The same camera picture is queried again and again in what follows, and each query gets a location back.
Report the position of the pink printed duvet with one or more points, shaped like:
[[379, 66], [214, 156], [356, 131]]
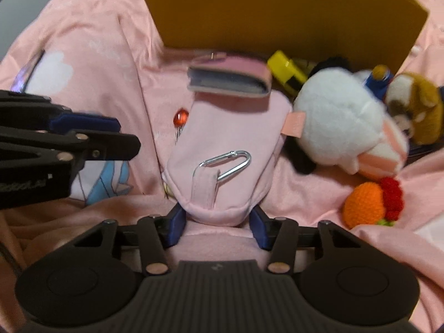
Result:
[[97, 41]]

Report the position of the white panda plush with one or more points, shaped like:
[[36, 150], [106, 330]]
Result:
[[333, 111]]

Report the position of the orange and red crochet toy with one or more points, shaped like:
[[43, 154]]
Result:
[[364, 204]]

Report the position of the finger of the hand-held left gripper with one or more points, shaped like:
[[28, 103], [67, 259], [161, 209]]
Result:
[[86, 123], [114, 147]]

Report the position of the orange cardboard box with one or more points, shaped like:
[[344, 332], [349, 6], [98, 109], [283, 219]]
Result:
[[277, 10]]

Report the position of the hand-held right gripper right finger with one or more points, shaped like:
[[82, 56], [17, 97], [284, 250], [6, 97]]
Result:
[[259, 227]]

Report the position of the brown dog plush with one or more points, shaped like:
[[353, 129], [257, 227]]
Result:
[[416, 104]]

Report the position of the pink fabric pouch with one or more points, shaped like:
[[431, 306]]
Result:
[[225, 128]]

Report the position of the pink fleece cloth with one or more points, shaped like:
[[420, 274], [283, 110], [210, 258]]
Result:
[[381, 246]]

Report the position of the yellow tape measure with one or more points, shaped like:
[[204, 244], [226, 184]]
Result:
[[286, 71]]

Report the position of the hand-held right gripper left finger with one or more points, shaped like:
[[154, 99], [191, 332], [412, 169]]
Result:
[[177, 225]]

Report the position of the pink wallet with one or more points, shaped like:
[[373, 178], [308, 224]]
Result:
[[229, 76]]

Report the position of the silver carabiner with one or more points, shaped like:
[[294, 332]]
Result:
[[239, 168]]

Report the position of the red bead pin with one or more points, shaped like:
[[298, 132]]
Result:
[[181, 116]]

